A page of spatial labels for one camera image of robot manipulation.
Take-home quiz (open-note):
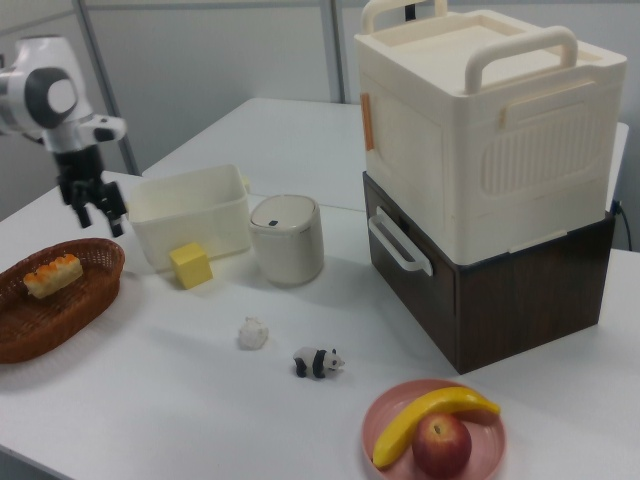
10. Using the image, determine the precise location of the yellow cube block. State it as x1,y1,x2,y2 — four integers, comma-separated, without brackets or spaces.
168,242,215,291

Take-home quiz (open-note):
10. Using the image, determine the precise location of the crumpled white paper ball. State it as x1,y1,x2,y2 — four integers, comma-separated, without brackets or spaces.
236,315,270,351

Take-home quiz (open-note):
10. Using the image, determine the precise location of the yellow banana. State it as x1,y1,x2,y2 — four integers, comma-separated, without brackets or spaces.
372,386,502,470

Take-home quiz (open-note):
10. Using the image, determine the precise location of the white open plastic bin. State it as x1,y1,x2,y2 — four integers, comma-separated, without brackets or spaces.
127,163,253,275

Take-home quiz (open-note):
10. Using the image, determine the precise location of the brown wicker oval basket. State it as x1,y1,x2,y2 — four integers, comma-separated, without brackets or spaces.
0,237,126,365

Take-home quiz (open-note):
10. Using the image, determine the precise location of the black white panda figurine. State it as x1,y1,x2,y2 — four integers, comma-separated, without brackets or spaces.
292,346,347,380

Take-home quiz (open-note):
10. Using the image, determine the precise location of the dark brown wooden cabinet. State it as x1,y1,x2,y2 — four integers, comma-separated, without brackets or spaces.
362,169,617,375

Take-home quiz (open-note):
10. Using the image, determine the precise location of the cream storage box with handles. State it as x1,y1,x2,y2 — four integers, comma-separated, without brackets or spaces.
353,0,629,267

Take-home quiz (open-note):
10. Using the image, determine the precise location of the red apple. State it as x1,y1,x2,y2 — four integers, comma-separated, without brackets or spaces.
412,413,473,478

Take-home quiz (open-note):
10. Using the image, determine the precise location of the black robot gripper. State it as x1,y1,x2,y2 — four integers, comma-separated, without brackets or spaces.
53,145,126,239

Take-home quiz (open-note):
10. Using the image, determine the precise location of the white lidded trash can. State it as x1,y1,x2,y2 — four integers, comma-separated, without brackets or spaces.
248,194,325,287

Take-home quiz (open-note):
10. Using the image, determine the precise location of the orange glazed bread loaf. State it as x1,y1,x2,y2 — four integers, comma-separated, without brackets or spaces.
23,252,84,300

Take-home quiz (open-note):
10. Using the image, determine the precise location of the black cable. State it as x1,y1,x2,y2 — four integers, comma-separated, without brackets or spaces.
610,198,636,251

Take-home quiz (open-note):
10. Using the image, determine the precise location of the pink round plate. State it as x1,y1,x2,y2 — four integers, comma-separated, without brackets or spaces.
361,378,509,480

